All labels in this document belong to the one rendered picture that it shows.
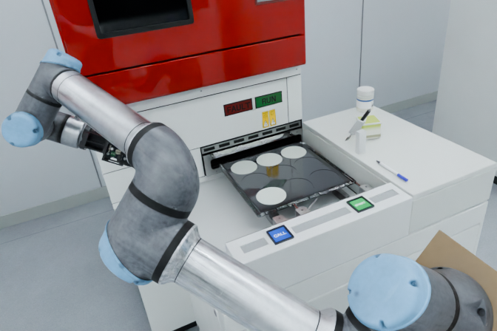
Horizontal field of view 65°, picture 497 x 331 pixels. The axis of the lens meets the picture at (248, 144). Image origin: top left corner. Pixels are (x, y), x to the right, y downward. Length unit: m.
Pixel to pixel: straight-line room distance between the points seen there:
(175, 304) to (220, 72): 1.08
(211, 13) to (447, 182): 0.90
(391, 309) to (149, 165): 0.43
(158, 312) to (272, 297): 1.29
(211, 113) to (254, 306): 0.92
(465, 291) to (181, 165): 0.52
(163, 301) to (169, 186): 1.29
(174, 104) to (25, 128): 0.62
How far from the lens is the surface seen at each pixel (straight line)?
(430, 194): 1.28
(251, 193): 1.32
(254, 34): 1.39
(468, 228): 1.54
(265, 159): 1.52
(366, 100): 1.72
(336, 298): 1.27
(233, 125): 1.51
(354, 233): 1.14
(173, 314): 1.96
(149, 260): 0.67
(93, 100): 0.80
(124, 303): 2.35
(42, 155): 3.06
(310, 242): 1.06
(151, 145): 0.66
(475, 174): 1.40
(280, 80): 1.54
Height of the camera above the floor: 1.65
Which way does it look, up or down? 28 degrees down
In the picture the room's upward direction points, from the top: 6 degrees counter-clockwise
